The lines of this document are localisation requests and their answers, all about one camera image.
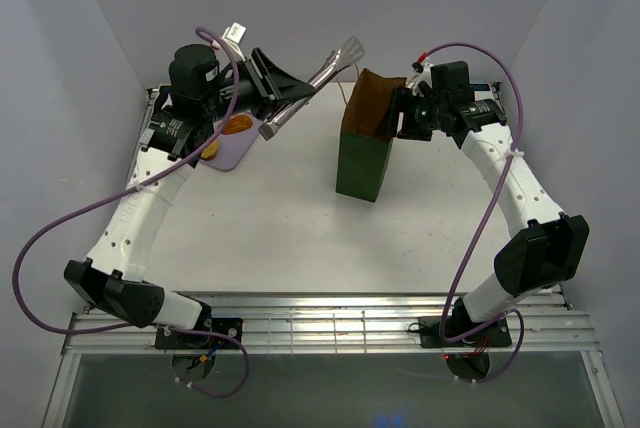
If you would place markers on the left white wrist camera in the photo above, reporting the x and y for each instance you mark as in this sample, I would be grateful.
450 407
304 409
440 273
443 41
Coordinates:
233 36

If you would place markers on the metal tongs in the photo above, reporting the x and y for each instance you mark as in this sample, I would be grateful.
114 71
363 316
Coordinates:
348 55

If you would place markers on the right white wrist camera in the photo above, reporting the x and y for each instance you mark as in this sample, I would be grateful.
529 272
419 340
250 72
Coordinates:
422 72

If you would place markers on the yellow bread slice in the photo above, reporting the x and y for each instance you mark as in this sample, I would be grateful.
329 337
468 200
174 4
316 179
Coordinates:
210 152

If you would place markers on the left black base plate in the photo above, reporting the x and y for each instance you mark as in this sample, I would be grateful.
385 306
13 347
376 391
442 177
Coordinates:
170 339

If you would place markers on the lavender tray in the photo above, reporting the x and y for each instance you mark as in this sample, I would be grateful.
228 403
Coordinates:
232 148

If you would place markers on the green paper bag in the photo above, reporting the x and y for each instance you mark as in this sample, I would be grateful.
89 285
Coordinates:
368 127

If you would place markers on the brown madeleine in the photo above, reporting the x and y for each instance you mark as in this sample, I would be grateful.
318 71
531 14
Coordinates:
237 124

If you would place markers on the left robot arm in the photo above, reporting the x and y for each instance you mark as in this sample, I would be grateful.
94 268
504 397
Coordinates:
112 276

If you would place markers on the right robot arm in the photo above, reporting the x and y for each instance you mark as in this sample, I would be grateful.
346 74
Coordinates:
546 244

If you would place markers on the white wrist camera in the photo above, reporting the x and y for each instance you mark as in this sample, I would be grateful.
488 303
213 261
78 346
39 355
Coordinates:
422 72
233 36

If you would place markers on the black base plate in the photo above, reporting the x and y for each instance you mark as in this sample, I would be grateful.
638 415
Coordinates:
427 327
170 339

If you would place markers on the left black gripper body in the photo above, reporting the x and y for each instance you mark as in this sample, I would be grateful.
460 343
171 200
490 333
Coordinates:
248 96

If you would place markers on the right blue table label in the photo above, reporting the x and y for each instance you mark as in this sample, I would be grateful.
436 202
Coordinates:
486 87

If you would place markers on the aluminium rail frame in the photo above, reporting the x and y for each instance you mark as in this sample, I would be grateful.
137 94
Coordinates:
370 324

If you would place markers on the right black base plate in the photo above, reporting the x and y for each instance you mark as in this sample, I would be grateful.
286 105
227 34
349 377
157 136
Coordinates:
427 327

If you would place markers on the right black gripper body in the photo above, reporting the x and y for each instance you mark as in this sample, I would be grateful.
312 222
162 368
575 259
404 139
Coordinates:
422 116

